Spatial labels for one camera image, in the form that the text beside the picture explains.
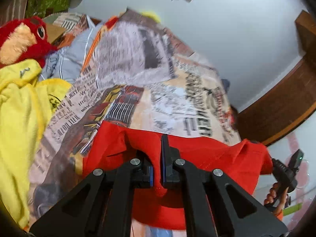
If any red hooded jacket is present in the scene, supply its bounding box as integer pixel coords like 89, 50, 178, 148
83, 121, 273, 230

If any right hand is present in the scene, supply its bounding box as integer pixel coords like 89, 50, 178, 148
263, 182, 288, 219

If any brown wooden door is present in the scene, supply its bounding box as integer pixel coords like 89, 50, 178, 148
237, 11, 315, 146

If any yellow garment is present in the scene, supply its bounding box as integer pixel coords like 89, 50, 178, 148
0, 59, 71, 228

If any newspaper print blanket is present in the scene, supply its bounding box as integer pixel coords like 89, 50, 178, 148
28, 10, 241, 224

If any red plush toy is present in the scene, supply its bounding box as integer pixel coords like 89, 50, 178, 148
0, 16, 57, 68

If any yellow pillow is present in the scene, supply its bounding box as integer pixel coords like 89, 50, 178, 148
141, 11, 161, 23

